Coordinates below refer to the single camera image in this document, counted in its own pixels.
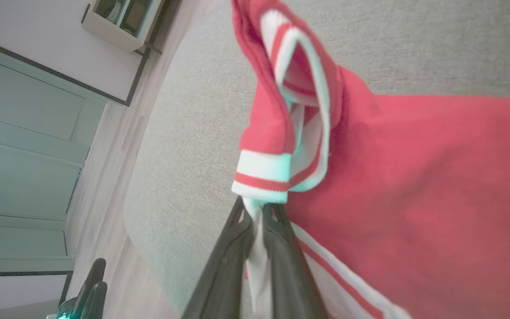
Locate pale green panelled wardrobe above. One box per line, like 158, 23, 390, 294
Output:
0, 40, 110, 275

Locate wide grey sofa seat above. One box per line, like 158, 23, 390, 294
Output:
124, 0, 510, 316

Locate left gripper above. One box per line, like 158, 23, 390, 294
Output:
56, 258, 107, 319

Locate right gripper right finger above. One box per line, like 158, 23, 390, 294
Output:
263, 204, 331, 319

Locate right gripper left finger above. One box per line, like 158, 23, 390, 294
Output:
182, 198, 255, 319

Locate wooden sideboard green drawers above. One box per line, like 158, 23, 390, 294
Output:
81, 0, 163, 56

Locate red jersey shirt white trim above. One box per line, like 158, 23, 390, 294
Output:
231, 0, 510, 319

